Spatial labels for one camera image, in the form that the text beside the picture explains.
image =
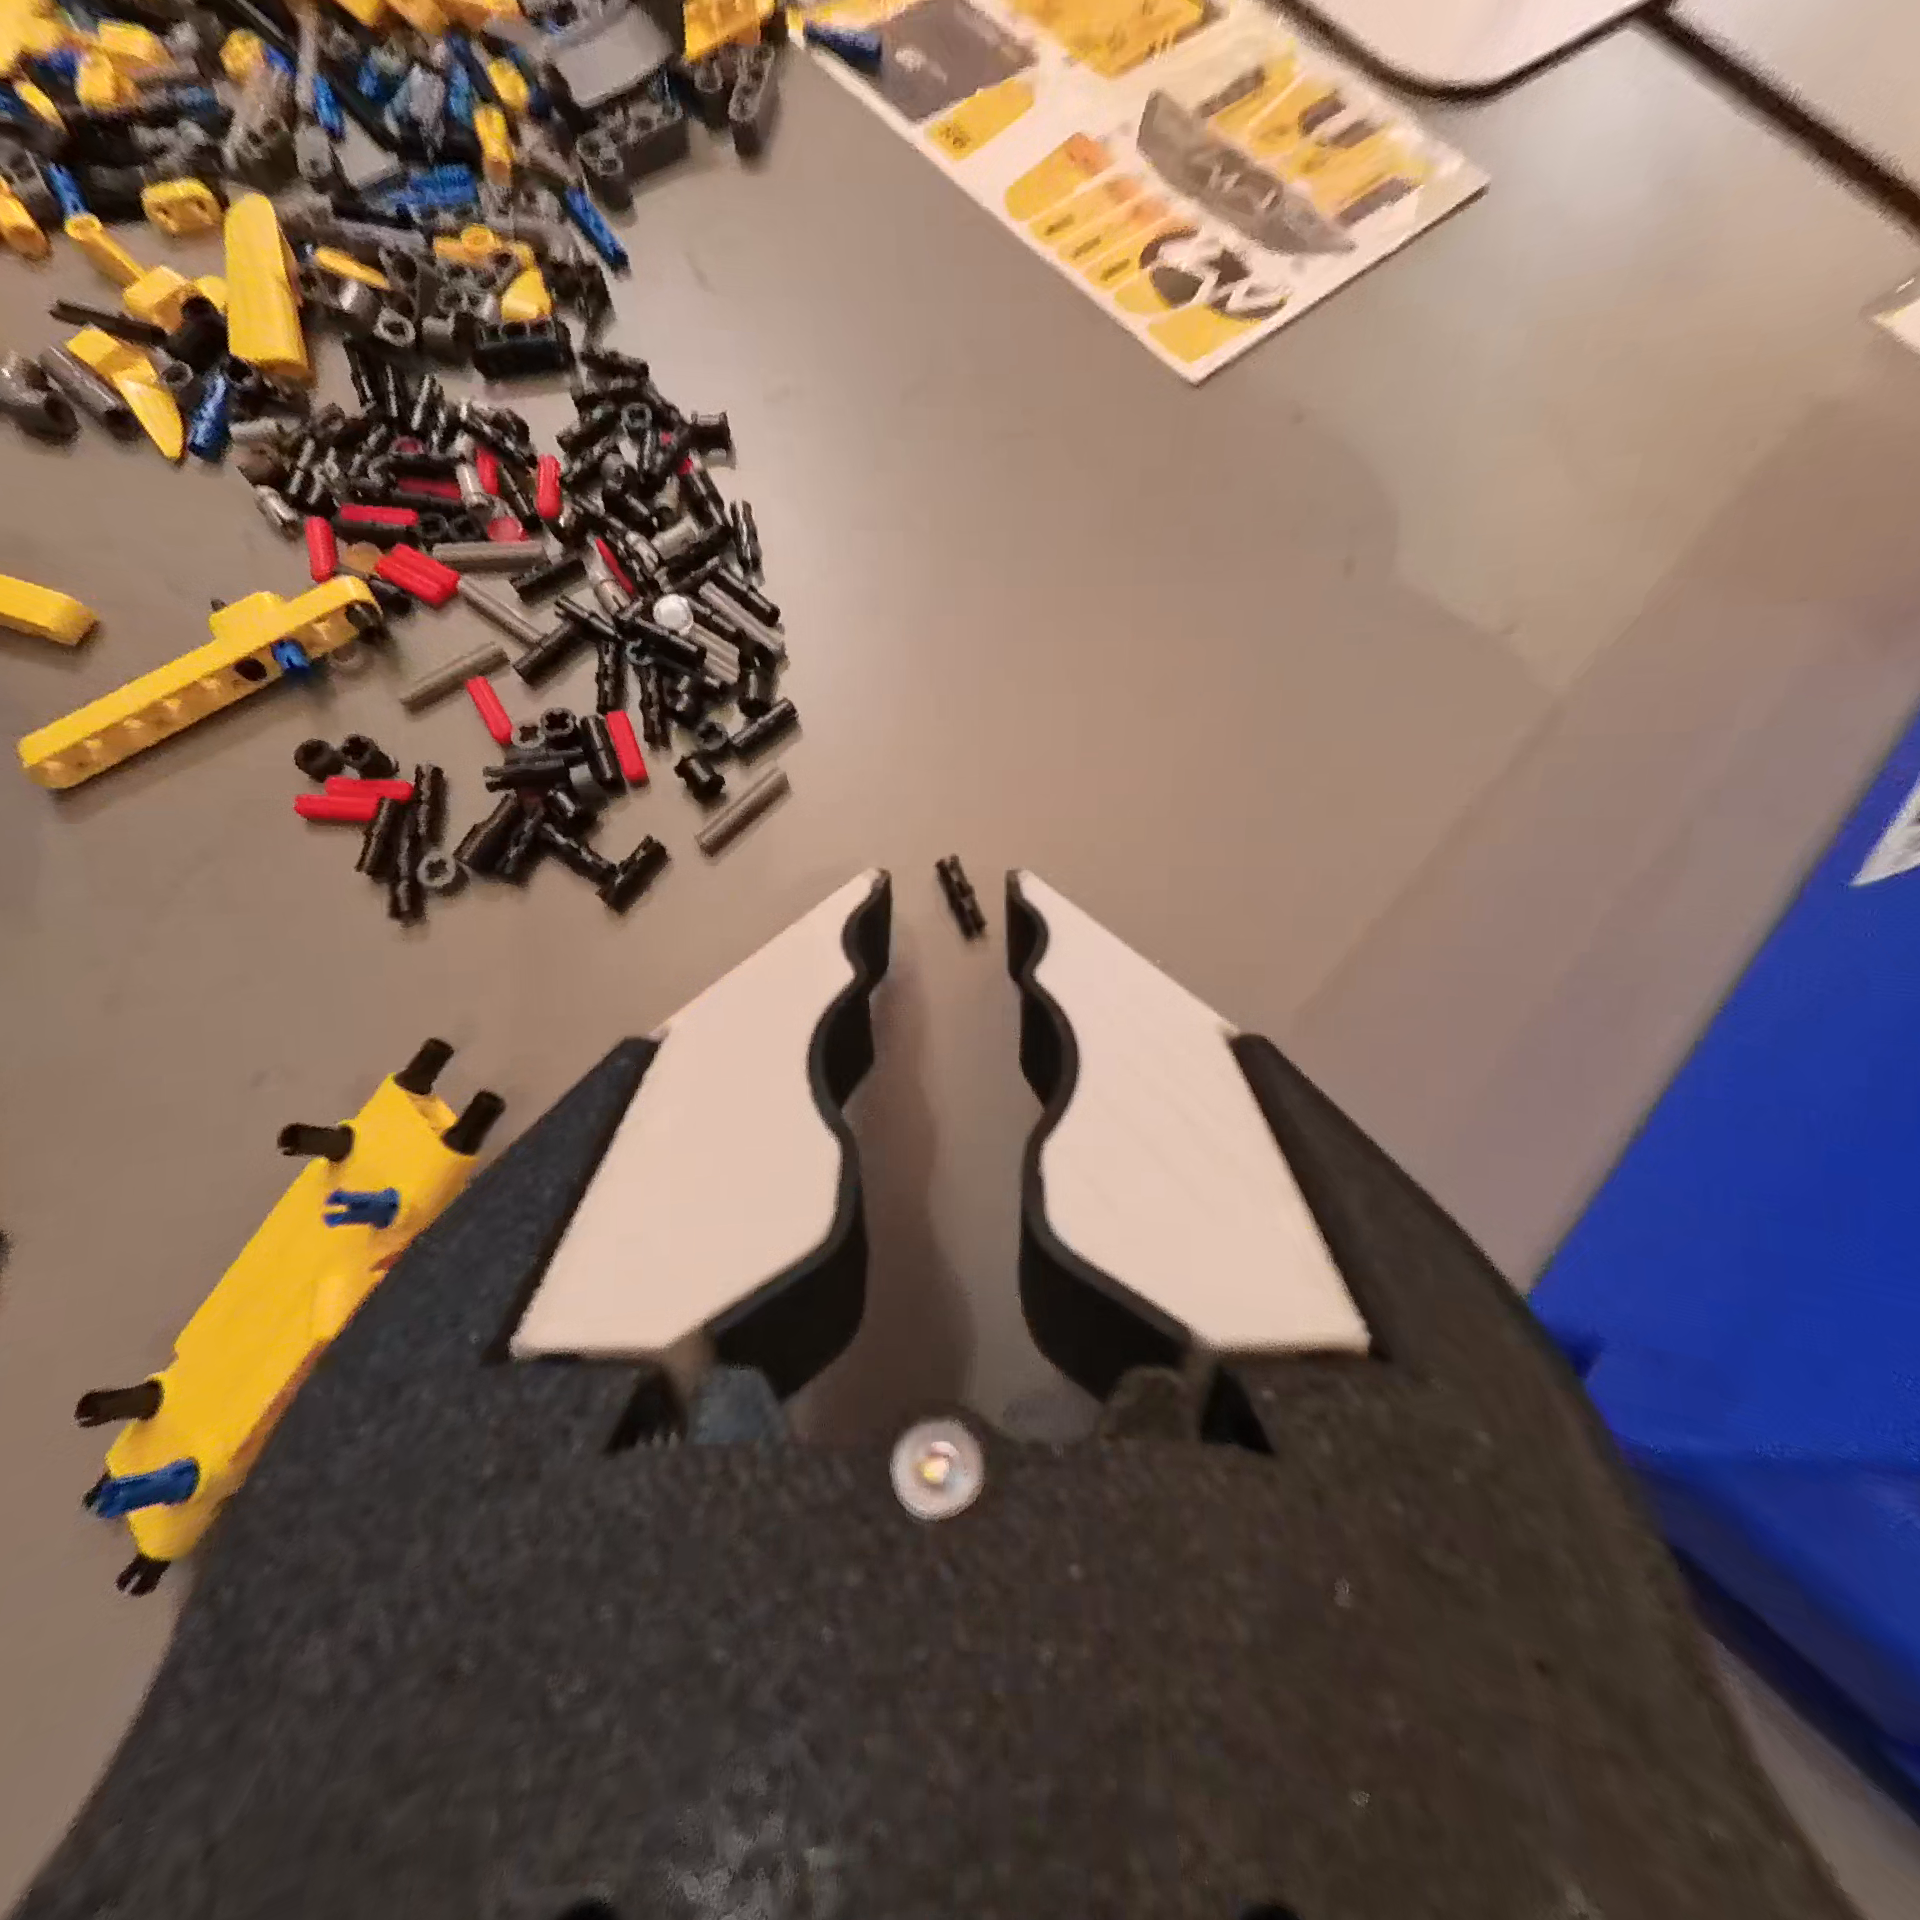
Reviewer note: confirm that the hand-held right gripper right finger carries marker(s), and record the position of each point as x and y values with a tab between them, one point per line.
1186	1186

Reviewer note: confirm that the yellow curved panel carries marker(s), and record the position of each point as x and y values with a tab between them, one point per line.
45	612

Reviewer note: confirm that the heap of mixed building bricks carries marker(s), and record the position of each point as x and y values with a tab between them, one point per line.
269	285

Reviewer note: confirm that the blue plastic bin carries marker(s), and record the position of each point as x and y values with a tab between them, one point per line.
1772	1198

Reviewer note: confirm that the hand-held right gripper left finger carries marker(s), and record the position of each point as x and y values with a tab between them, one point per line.
689	1186

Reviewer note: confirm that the pile of small connector pins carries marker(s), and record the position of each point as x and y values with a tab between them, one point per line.
413	574

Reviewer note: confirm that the yellow brick assembly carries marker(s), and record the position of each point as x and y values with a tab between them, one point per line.
284	1290

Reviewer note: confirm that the black connector pin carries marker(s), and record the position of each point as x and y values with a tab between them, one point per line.
959	897

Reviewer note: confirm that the yellow sticker sheet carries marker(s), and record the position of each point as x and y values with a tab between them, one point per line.
1079	194

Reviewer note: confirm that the long yellow holed beam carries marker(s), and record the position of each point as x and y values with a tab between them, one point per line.
165	698

